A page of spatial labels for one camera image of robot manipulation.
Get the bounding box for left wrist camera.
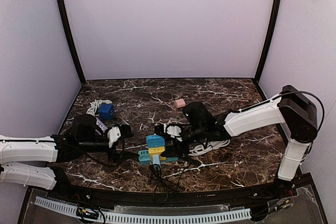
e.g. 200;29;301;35
107;124;134;148

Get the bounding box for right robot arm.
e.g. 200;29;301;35
162;85;324;182

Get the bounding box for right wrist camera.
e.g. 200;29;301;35
154;123;183;142

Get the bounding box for yellow cube socket adapter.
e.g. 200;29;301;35
148;146;166;161

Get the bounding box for light blue charger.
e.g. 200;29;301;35
152;155;161;169

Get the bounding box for dark blue cube adapter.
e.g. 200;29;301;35
98;103;114;120

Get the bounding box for white purple-strip cord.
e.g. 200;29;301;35
86;99;112;116

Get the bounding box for pink charger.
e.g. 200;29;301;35
174;99;186;108

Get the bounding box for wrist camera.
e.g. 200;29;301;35
154;123;183;142
107;124;134;148

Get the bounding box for white coiled power cord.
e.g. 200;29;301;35
187;139;231;156

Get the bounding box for blue square socket adapter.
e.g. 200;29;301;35
146;134;165;148

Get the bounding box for teal power strip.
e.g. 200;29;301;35
138;150;179;165

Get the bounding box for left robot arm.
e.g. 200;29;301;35
1;114;138;190

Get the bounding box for black cable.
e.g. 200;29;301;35
149;165;205;204

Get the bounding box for white slotted cable duct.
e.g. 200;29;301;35
34;196;251;223

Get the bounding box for purple power strip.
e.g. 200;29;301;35
96;118;108;135

